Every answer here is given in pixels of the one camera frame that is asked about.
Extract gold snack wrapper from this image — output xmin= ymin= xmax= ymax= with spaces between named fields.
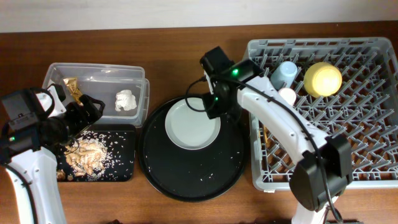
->
xmin=63 ymin=77 xmax=83 ymax=106

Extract rice and peanut shell scraps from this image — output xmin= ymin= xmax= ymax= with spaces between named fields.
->
xmin=56 ymin=130 xmax=134 ymax=182

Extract pale grey plate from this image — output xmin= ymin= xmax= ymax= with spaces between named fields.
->
xmin=165 ymin=98 xmax=221 ymax=151

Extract white napkin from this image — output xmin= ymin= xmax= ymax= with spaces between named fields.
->
xmin=115 ymin=90 xmax=137 ymax=111

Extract blue cup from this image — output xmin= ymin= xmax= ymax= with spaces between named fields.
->
xmin=270 ymin=61 xmax=298 ymax=90

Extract pink cup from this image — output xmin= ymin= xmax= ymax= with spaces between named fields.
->
xmin=278 ymin=88 xmax=297 ymax=106

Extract yellow bowl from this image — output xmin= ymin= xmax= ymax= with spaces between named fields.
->
xmin=303 ymin=62 xmax=342 ymax=98

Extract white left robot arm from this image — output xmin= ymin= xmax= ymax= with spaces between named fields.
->
xmin=1 ymin=84 xmax=105 ymax=223

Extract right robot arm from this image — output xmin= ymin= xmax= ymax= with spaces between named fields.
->
xmin=200 ymin=47 xmax=353 ymax=223

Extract grey dishwasher rack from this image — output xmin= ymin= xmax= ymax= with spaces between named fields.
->
xmin=244 ymin=37 xmax=397 ymax=189

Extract clear plastic bin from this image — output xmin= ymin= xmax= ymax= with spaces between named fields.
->
xmin=42 ymin=63 xmax=150 ymax=128

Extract black rectangular tray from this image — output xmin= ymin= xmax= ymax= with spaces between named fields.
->
xmin=55 ymin=124 xmax=137 ymax=183

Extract round black serving tray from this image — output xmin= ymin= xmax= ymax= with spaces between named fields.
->
xmin=137 ymin=97 xmax=250 ymax=202

